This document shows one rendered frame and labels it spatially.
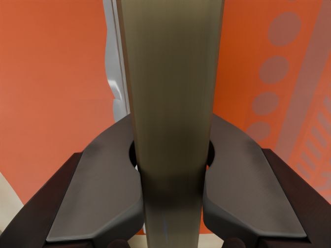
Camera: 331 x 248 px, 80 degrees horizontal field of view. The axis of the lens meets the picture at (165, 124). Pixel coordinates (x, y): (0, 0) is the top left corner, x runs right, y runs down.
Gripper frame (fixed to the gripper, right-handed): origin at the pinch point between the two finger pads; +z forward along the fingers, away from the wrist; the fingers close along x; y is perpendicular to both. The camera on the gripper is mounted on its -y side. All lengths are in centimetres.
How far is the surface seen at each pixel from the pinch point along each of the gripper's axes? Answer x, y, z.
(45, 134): -11.9, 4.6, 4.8
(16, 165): -16.3, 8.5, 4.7
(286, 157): 12.0, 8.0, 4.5
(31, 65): -10.8, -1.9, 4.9
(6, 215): -21.1, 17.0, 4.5
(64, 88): -8.7, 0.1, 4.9
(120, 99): -4.1, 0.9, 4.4
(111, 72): -4.6, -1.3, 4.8
